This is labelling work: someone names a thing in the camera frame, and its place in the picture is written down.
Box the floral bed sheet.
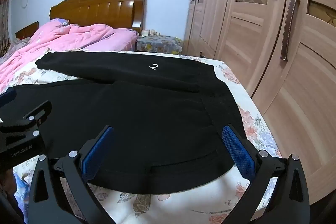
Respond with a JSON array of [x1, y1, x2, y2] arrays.
[[0, 50, 282, 224]]

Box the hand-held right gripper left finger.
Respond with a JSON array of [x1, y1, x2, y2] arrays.
[[28, 125, 116, 224]]

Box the black pants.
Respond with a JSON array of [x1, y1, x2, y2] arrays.
[[0, 51, 250, 194]]

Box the small wooden headboard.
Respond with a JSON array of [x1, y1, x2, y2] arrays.
[[15, 21, 40, 39]]

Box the light wooden wardrobe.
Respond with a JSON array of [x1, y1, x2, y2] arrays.
[[184, 0, 336, 206]]

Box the nightstand with floral cloth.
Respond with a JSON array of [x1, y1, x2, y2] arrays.
[[136, 35, 183, 58]]

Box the pink quilt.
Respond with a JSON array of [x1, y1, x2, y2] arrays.
[[0, 18, 139, 93]]

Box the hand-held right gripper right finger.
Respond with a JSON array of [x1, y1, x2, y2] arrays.
[[222, 124, 311, 224]]

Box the red patterned curtain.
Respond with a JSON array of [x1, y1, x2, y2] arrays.
[[0, 0, 13, 56]]

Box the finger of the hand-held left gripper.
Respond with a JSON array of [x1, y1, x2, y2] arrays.
[[0, 88, 17, 110], [0, 100, 52, 144]]

